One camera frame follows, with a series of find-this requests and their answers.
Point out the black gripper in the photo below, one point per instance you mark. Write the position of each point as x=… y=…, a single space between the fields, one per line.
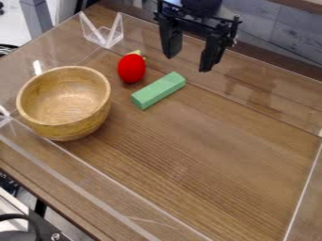
x=210 y=16

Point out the green rectangular block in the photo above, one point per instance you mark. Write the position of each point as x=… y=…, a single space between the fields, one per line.
x=157 y=90

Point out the brown wooden bowl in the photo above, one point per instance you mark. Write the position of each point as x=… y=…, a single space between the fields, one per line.
x=64 y=103

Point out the red plush strawberry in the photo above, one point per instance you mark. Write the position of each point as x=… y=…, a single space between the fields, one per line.
x=131 y=67

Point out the black table leg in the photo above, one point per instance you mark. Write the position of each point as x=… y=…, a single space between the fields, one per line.
x=40 y=208

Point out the clear acrylic corner bracket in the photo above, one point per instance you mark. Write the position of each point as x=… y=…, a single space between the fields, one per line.
x=104 y=37

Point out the grey post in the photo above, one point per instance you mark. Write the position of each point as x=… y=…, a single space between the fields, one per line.
x=37 y=16

